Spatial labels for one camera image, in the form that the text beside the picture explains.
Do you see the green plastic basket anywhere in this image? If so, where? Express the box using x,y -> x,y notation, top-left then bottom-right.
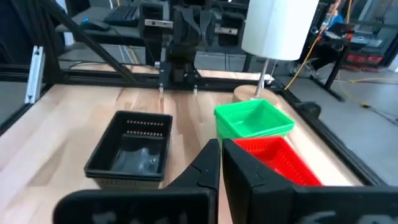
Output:
213,98 -> 296,139
215,124 -> 295,147

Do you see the black clamp knob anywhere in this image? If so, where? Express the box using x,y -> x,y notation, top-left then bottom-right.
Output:
294,101 -> 322,121

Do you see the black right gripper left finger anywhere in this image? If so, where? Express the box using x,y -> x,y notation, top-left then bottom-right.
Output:
167,138 -> 222,193

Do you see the person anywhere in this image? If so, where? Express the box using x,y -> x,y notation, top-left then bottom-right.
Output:
306,0 -> 348,78

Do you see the red plastic basket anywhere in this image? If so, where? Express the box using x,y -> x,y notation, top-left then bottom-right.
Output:
233,135 -> 323,187

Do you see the black side table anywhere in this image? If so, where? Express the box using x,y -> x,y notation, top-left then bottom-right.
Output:
310,23 -> 376,103

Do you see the black aluminium table frame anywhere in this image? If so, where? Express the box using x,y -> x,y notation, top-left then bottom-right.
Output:
0,0 -> 387,187

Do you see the black keyboard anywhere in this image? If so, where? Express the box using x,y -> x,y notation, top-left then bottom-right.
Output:
103,5 -> 141,28

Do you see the yellow cable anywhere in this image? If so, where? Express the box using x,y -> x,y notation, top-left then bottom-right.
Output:
284,0 -> 354,91

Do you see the white shade table lamp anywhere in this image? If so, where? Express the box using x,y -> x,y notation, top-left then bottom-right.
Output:
232,0 -> 321,104

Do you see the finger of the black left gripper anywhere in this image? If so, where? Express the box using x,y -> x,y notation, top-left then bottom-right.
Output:
215,12 -> 246,48
138,2 -> 174,44

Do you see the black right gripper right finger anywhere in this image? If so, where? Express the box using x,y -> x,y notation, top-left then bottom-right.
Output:
221,138 -> 297,224

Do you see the black plastic basket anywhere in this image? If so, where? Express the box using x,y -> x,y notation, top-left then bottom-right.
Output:
85,173 -> 166,191
83,110 -> 174,182

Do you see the grey desk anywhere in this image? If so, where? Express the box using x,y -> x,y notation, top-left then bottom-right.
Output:
55,5 -> 164,47

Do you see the black computer mouse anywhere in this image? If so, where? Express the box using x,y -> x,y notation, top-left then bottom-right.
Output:
80,17 -> 112,32

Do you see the silver aluminium bracket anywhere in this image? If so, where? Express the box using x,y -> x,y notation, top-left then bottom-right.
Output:
24,45 -> 46,105

